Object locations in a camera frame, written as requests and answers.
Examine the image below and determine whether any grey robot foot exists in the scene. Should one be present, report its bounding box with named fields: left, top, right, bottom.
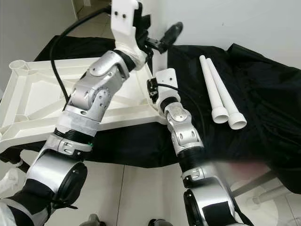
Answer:
left=148, top=219, right=172, bottom=226
left=86, top=215, right=104, bottom=226

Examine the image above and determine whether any grey robot left foot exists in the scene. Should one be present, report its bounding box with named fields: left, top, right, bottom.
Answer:
left=86, top=215, right=104, bottom=226

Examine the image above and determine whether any white round stand base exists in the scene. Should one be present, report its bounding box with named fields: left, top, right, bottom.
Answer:
left=240, top=207, right=301, bottom=226

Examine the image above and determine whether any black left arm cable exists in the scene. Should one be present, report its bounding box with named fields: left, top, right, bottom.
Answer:
left=49, top=6, right=116, bottom=104

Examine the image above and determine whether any pink soft object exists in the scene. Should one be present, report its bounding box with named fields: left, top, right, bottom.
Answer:
left=214, top=160, right=271, bottom=179

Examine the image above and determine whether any black cloth cover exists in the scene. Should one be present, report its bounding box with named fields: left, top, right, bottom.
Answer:
left=0, top=35, right=301, bottom=194

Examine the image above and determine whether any grey robot right foot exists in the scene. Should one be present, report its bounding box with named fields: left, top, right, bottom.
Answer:
left=148, top=219, right=172, bottom=226

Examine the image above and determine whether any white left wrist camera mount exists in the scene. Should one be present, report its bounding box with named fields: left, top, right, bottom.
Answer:
left=111, top=0, right=146, bottom=64

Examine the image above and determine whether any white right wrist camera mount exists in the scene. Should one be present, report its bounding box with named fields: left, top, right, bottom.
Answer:
left=155, top=68, right=180, bottom=108

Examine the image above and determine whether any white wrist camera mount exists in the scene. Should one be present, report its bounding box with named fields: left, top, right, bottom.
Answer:
left=155, top=68, right=180, bottom=108
left=111, top=0, right=146, bottom=64

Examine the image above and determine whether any white crumpled plastic sheet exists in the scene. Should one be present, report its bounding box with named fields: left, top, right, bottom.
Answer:
left=0, top=169, right=26, bottom=203

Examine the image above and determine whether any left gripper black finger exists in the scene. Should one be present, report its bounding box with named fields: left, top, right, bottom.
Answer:
left=162, top=21, right=184, bottom=53

